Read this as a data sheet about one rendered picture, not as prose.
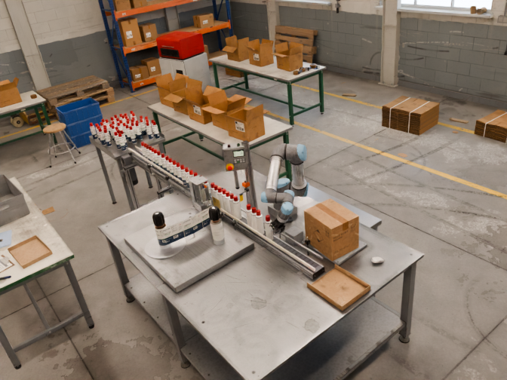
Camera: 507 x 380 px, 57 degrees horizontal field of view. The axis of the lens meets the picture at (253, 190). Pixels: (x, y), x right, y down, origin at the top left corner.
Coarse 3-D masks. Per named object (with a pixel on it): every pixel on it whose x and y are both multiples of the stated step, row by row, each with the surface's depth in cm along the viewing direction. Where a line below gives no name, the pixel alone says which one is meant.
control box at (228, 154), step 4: (224, 144) 349; (232, 144) 347; (236, 144) 347; (240, 144) 346; (224, 148) 343; (228, 148) 342; (232, 148) 342; (236, 148) 342; (240, 148) 342; (224, 152) 342; (228, 152) 343; (232, 152) 343; (244, 152) 343; (224, 156) 344; (228, 156) 344; (232, 156) 344; (244, 156) 345; (224, 160) 346; (228, 160) 346; (232, 160) 346; (228, 164) 347; (232, 164) 348; (236, 164) 348; (240, 164) 348; (244, 164) 348; (232, 168) 349; (236, 168) 350; (240, 168) 350; (244, 168) 350
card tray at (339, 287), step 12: (324, 276) 306; (336, 276) 305; (348, 276) 304; (312, 288) 295; (324, 288) 296; (336, 288) 295; (348, 288) 294; (360, 288) 293; (336, 300) 286; (348, 300) 285
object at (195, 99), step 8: (192, 88) 588; (200, 88) 596; (208, 88) 596; (216, 88) 586; (192, 96) 590; (200, 96) 598; (192, 104) 578; (200, 104) 602; (208, 104) 568; (192, 112) 586; (200, 112) 572; (208, 112) 571; (200, 120) 579; (208, 120) 577
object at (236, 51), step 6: (234, 36) 828; (228, 42) 824; (234, 42) 833; (240, 42) 799; (246, 42) 808; (228, 48) 812; (234, 48) 803; (240, 48) 804; (246, 48) 813; (228, 54) 828; (234, 54) 815; (240, 54) 808; (246, 54) 817; (234, 60) 822; (240, 60) 812
